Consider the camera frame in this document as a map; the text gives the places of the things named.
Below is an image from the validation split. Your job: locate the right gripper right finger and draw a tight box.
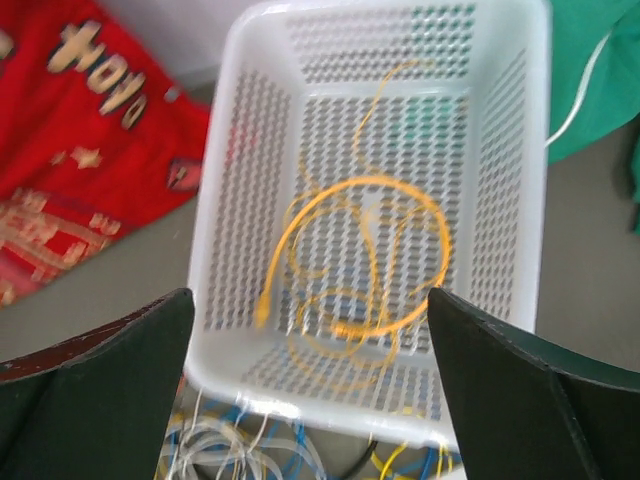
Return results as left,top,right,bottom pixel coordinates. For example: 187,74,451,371
428,288,639,479

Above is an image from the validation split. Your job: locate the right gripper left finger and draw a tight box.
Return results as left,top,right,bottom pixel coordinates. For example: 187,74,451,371
1,288,194,479

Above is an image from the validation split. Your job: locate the thick yellow cable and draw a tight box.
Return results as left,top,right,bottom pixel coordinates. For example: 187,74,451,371
254,174,451,339

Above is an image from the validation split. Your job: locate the thin yellow cable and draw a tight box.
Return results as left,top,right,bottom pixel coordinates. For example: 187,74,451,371
284,58,436,396

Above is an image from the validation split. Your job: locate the red printed pillow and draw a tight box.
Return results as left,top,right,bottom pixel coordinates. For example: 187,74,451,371
1,1,210,306

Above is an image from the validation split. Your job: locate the white basket centre back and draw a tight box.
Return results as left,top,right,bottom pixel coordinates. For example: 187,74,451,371
185,1,550,448

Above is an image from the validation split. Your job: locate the green cloth garment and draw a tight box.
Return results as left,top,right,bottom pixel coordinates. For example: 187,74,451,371
544,0,640,166

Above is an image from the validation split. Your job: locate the white grey cable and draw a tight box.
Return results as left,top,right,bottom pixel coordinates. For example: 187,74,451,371
169,389,326,480

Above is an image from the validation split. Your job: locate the blue cable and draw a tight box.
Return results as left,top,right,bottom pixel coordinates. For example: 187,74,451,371
164,404,451,480

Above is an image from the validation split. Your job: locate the black braided cable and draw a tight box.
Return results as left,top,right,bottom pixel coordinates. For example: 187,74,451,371
342,442,376,480

